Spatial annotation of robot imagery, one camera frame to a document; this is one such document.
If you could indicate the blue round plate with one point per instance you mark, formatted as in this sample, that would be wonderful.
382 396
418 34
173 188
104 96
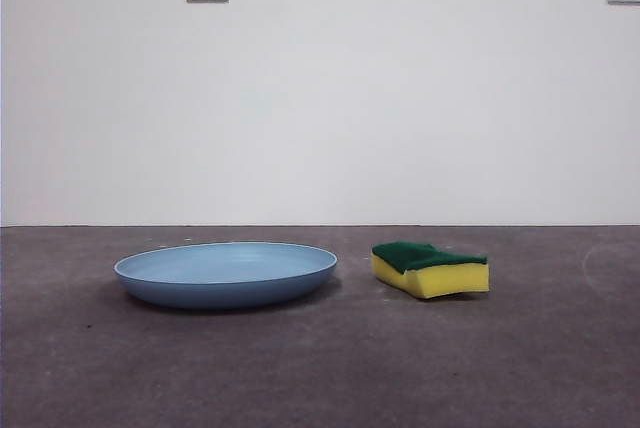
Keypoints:
225 278

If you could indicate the yellow sponge with green pad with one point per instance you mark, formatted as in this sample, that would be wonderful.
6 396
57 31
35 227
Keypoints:
445 279

